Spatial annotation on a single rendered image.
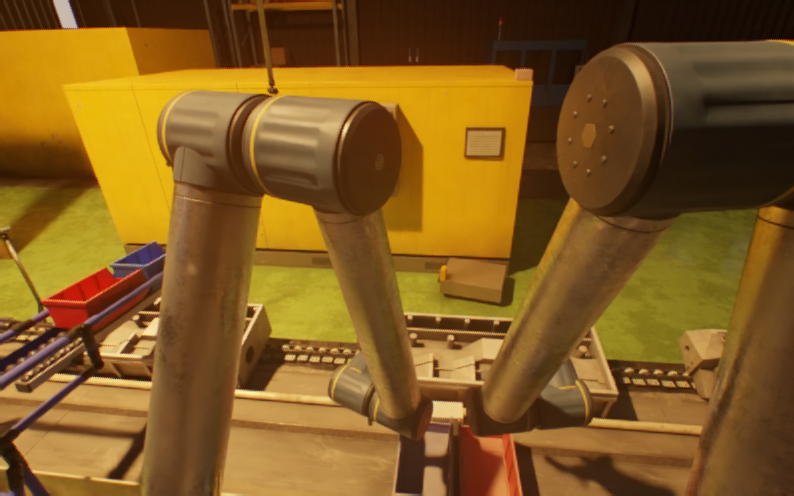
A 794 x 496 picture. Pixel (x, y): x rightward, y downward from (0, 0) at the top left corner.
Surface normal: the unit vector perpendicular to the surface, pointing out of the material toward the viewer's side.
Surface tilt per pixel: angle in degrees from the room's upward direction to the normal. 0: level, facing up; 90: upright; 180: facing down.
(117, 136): 90
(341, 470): 0
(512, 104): 90
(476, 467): 0
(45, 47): 90
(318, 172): 87
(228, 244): 81
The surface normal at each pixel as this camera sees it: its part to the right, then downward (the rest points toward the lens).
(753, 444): -0.88, 0.18
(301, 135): -0.42, -0.16
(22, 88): -0.11, 0.47
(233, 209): 0.63, 0.21
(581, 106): -0.99, 0.07
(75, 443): -0.02, -0.88
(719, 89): 0.07, -0.13
